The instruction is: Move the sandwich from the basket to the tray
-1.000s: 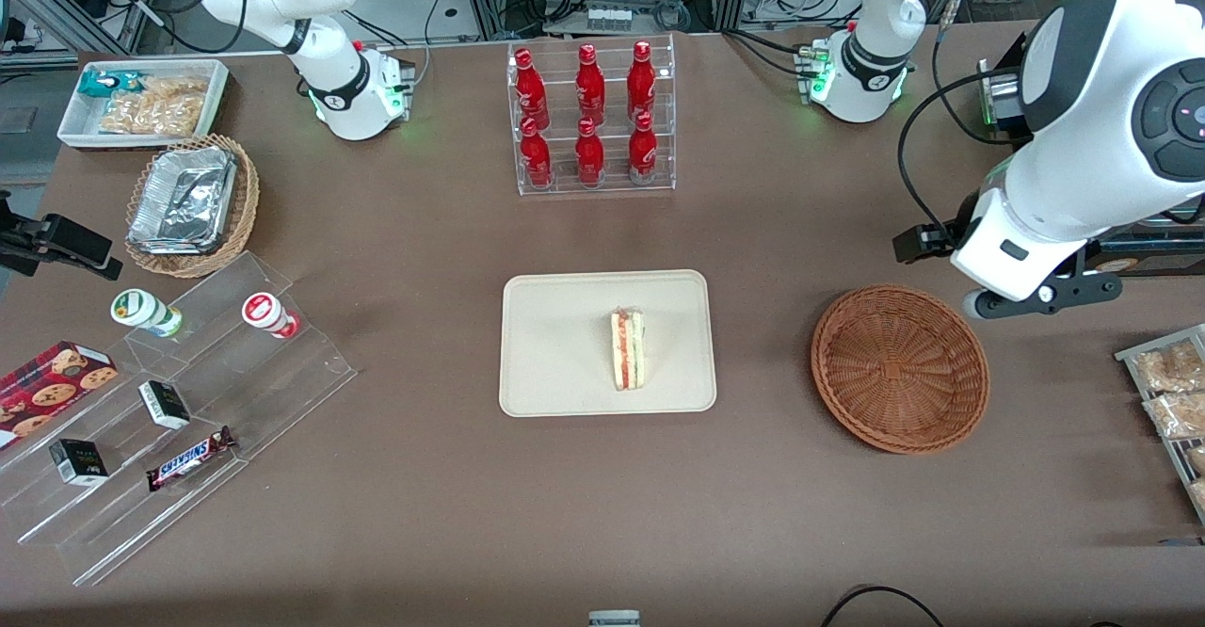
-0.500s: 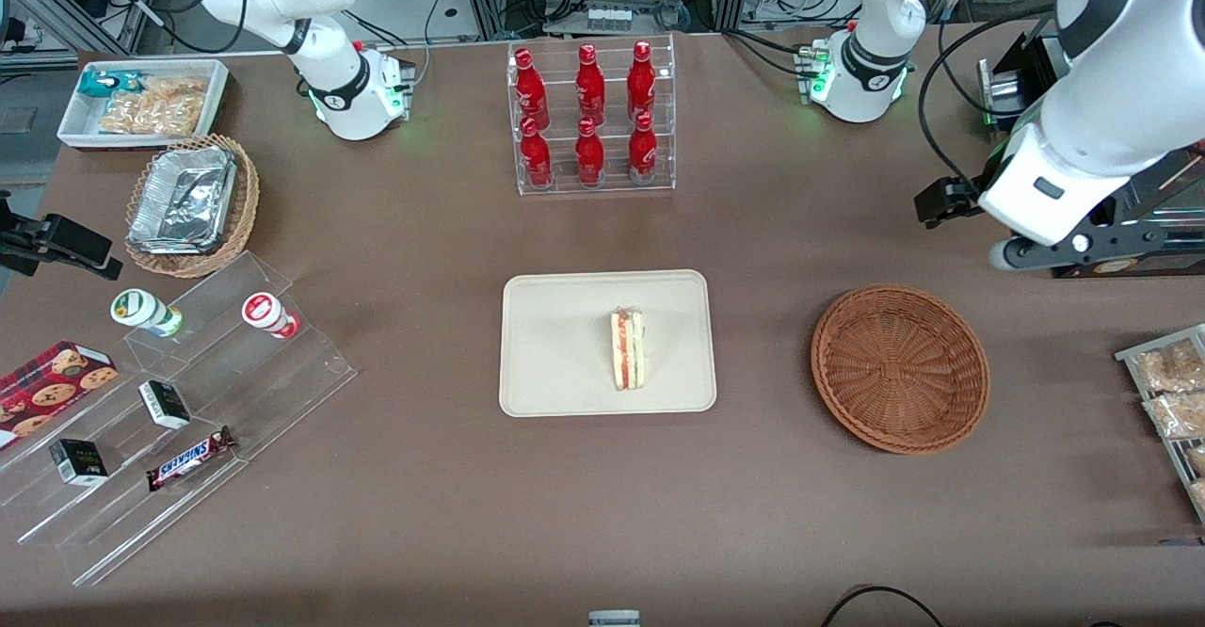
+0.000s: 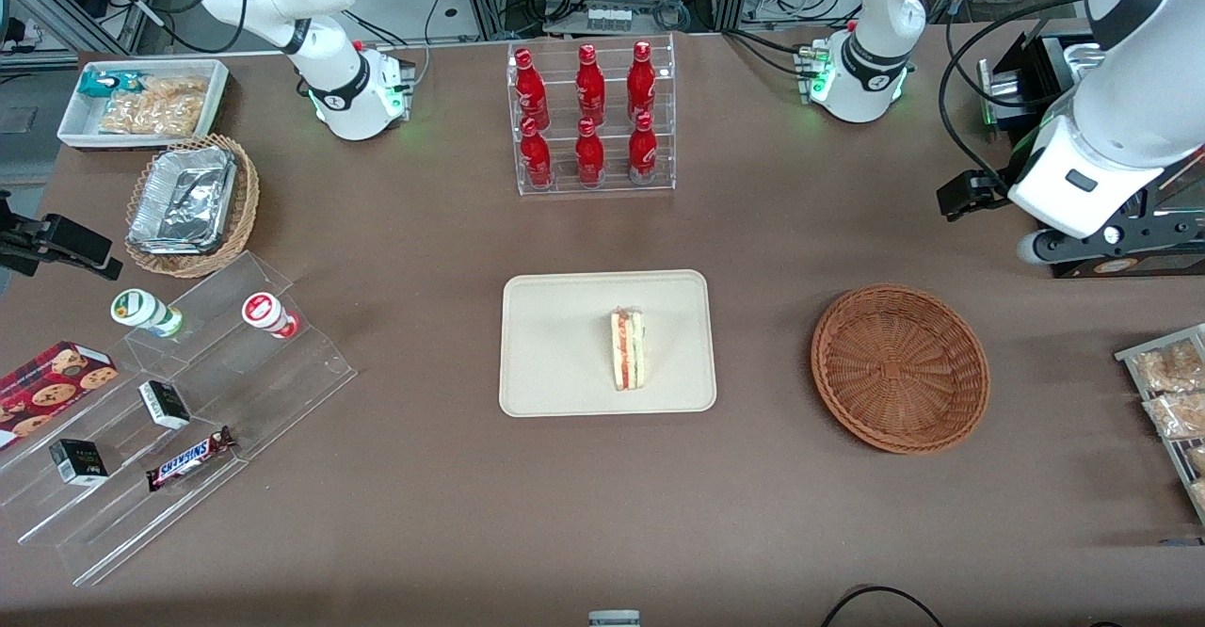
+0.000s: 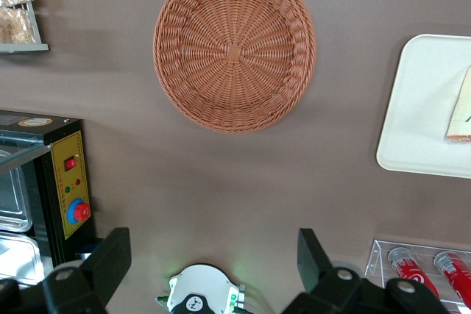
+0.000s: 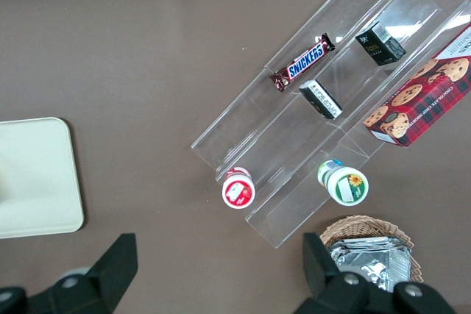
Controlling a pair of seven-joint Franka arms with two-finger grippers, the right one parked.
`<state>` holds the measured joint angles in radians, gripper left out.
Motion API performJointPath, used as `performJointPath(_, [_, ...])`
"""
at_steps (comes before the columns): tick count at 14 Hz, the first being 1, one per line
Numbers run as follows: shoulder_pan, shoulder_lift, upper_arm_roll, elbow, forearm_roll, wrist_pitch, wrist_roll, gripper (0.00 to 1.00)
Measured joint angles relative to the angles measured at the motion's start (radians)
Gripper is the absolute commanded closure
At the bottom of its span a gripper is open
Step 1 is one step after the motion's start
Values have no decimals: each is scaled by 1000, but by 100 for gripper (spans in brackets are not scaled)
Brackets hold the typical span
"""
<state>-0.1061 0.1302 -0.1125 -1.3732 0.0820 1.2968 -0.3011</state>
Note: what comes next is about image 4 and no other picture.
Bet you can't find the beige rectangular tray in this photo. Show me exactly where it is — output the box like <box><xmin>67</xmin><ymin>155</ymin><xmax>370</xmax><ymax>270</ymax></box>
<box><xmin>375</xmin><ymin>33</ymin><xmax>471</xmax><ymax>179</ymax></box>

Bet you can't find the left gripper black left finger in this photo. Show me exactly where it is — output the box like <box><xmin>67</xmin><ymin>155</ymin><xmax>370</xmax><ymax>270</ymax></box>
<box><xmin>0</xmin><ymin>227</ymin><xmax>132</xmax><ymax>314</ymax></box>

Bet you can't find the black food warmer cabinet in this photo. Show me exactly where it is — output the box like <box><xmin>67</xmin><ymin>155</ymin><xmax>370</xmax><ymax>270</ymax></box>
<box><xmin>0</xmin><ymin>110</ymin><xmax>97</xmax><ymax>286</ymax></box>

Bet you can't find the round brown wicker basket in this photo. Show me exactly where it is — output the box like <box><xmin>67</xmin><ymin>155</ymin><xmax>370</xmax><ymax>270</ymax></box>
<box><xmin>152</xmin><ymin>0</ymin><xmax>318</xmax><ymax>135</ymax></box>

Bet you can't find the clear acrylic bottle rack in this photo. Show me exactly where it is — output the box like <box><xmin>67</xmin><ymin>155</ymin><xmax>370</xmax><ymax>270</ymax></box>
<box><xmin>364</xmin><ymin>239</ymin><xmax>471</xmax><ymax>314</ymax></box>

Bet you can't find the grey snack rack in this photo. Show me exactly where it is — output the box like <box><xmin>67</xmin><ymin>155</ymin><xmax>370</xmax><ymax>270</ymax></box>
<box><xmin>0</xmin><ymin>0</ymin><xmax>50</xmax><ymax>54</ymax></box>

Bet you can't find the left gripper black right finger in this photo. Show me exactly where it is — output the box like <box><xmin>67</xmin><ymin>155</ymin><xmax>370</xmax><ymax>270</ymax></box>
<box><xmin>281</xmin><ymin>227</ymin><xmax>450</xmax><ymax>314</ymax></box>

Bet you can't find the red cola bottle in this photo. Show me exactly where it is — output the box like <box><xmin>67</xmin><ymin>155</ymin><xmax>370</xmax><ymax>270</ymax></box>
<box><xmin>386</xmin><ymin>246</ymin><xmax>441</xmax><ymax>299</ymax></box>
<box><xmin>433</xmin><ymin>251</ymin><xmax>471</xmax><ymax>310</ymax></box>

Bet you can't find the triangle sandwich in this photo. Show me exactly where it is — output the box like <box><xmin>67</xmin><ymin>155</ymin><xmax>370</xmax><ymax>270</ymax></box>
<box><xmin>444</xmin><ymin>65</ymin><xmax>471</xmax><ymax>145</ymax></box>

